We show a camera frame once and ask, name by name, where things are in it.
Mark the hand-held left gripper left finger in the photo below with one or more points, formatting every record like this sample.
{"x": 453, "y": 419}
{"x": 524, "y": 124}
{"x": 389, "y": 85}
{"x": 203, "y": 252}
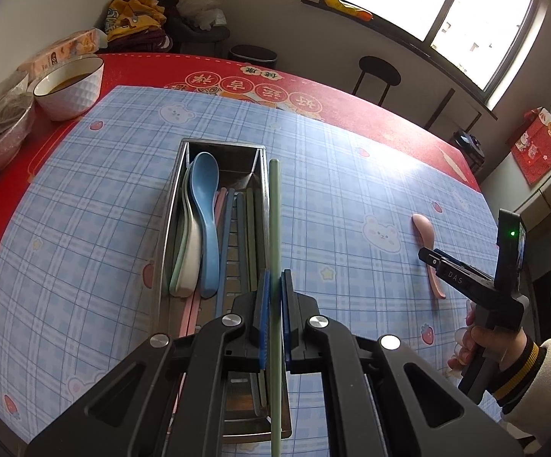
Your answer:
{"x": 262, "y": 309}

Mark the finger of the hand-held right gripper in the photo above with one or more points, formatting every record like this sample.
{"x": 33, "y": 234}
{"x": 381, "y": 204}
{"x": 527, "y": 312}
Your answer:
{"x": 456, "y": 280}
{"x": 456, "y": 262}

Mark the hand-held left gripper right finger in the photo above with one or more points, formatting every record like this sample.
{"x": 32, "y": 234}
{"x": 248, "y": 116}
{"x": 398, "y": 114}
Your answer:
{"x": 287, "y": 309}

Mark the pink spoon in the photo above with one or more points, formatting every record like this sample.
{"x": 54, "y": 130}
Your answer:
{"x": 423, "y": 226}

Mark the green chopstick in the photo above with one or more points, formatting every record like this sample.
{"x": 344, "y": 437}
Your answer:
{"x": 251, "y": 228}
{"x": 275, "y": 223}

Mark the white spoon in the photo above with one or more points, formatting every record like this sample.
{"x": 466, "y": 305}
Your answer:
{"x": 187, "y": 271}

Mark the green spoon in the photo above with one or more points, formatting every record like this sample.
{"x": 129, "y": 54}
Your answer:
{"x": 172, "y": 281}

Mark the pink chopstick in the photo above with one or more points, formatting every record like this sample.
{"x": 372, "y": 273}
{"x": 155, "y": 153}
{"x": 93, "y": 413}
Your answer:
{"x": 225, "y": 197}
{"x": 218, "y": 200}

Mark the blue spoon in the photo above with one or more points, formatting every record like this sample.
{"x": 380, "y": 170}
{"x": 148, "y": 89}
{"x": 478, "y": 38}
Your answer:
{"x": 204, "y": 185}

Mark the metal utensil tray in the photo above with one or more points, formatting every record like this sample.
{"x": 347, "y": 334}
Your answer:
{"x": 237, "y": 157}

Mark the person's right forearm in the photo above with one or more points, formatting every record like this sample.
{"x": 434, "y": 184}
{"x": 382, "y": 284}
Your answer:
{"x": 546, "y": 381}

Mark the person's right hand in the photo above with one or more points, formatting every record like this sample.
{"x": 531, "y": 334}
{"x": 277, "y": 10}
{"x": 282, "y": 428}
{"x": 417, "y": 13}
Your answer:
{"x": 499, "y": 342}

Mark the red printed cloth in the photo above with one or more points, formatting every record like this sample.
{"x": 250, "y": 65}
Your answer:
{"x": 539, "y": 147}

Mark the blue plaid table mat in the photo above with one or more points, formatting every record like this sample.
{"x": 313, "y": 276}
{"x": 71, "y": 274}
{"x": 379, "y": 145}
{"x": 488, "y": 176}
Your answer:
{"x": 351, "y": 176}

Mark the black round chair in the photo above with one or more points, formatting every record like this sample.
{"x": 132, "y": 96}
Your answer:
{"x": 380, "y": 69}

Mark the dark window sill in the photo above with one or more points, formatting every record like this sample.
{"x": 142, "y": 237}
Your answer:
{"x": 399, "y": 43}

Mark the red printed tablecloth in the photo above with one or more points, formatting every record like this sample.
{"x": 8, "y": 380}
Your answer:
{"x": 152, "y": 71}

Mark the window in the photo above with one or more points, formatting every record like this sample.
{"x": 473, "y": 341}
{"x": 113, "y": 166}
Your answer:
{"x": 399, "y": 0}

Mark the yellow packet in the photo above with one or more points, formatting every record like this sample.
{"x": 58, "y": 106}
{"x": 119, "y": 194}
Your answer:
{"x": 347, "y": 7}

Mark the white bowl with soup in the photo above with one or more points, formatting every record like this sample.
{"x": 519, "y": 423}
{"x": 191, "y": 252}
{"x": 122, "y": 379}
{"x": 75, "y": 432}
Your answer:
{"x": 73, "y": 95}

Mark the maroon cloth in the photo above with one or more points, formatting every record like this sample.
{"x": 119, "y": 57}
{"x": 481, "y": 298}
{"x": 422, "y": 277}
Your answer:
{"x": 137, "y": 44}

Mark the white plastic bag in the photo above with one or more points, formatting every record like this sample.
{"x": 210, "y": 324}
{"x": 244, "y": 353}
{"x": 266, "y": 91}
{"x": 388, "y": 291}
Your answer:
{"x": 204, "y": 7}

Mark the yellow printed cloth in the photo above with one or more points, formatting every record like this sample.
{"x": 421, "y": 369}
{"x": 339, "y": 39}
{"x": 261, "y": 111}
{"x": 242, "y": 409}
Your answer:
{"x": 135, "y": 16}

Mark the black metal frame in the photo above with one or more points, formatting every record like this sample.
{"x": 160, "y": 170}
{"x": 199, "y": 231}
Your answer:
{"x": 446, "y": 100}

